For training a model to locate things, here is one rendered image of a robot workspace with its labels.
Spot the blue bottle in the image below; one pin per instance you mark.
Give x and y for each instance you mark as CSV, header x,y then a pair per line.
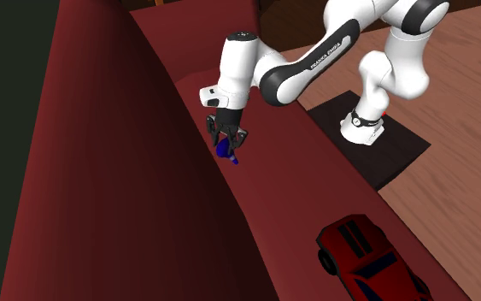
x,y
224,150

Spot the red toy car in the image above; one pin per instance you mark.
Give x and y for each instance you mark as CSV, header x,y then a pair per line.
x,y
365,258

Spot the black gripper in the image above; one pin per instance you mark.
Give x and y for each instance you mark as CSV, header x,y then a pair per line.
x,y
228,117

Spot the dark robot stand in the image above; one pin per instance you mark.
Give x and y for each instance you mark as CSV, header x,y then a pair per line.
x,y
394,156

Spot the dark red sofa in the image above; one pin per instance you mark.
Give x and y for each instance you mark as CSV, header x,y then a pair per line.
x,y
140,175

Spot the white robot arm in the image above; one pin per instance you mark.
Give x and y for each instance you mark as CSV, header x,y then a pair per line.
x,y
290,75

